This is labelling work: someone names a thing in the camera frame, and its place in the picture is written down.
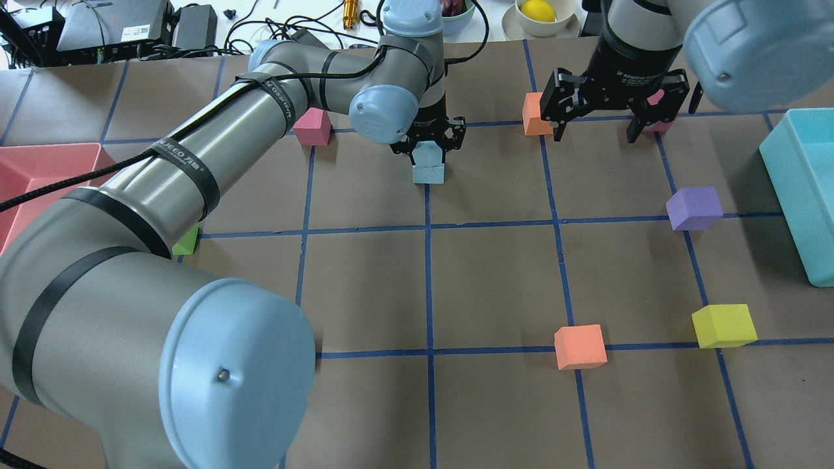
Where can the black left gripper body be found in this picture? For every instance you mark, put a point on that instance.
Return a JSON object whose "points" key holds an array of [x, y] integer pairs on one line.
{"points": [[431, 113]]}

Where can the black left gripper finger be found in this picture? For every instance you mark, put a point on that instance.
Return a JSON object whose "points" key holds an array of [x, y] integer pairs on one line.
{"points": [[453, 136], [409, 147]]}

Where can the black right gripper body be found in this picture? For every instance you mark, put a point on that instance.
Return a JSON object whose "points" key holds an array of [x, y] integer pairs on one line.
{"points": [[624, 62]]}

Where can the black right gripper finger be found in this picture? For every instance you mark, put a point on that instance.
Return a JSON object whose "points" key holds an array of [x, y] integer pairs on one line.
{"points": [[561, 116], [643, 116]]}

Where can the light blue block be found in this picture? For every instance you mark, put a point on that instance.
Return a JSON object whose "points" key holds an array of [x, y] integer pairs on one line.
{"points": [[427, 153], [433, 174]]}

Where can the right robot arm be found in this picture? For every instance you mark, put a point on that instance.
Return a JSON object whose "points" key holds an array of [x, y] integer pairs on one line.
{"points": [[744, 56]]}

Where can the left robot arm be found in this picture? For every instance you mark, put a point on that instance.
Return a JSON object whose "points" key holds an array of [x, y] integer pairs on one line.
{"points": [[172, 366]]}

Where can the pink block, far right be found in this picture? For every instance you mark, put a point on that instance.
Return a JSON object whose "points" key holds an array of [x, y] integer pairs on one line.
{"points": [[659, 125]]}

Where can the pink block, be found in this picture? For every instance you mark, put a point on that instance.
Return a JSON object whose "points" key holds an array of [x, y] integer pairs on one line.
{"points": [[659, 125], [313, 128]]}

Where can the orange block, far right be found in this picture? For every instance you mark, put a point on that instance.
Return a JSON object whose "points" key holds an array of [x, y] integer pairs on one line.
{"points": [[533, 124]]}

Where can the orange block, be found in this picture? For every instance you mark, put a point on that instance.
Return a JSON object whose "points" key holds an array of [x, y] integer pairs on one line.
{"points": [[580, 347], [533, 124]]}

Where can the pink block, far left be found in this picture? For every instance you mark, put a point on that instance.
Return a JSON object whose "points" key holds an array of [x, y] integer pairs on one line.
{"points": [[313, 128]]}

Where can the white bowl with lemon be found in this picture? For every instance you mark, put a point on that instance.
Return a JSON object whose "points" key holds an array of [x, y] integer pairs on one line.
{"points": [[540, 19]]}

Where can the purple block, right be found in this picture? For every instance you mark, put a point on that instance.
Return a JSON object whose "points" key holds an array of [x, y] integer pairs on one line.
{"points": [[694, 208]]}

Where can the blue bowl with fruit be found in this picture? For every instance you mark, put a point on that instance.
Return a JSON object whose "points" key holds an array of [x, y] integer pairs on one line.
{"points": [[456, 15]]}

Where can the teal plastic tray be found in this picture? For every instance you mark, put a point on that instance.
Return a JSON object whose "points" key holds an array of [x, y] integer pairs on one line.
{"points": [[798, 154]]}

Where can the yellow foam block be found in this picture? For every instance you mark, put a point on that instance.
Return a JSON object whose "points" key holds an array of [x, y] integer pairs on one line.
{"points": [[724, 326]]}

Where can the orange block, near right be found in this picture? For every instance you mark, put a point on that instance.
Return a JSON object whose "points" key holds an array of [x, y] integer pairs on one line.
{"points": [[580, 347]]}

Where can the black power adapter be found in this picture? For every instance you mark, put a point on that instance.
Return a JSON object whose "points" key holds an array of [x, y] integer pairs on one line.
{"points": [[195, 27]]}

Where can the green foam block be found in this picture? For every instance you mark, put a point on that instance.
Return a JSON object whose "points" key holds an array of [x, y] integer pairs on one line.
{"points": [[187, 244]]}

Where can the pink plastic tray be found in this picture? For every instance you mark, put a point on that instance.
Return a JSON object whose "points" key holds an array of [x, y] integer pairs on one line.
{"points": [[26, 168]]}

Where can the orange screwdriver handle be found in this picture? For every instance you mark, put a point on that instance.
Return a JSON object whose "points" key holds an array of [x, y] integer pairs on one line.
{"points": [[351, 12]]}

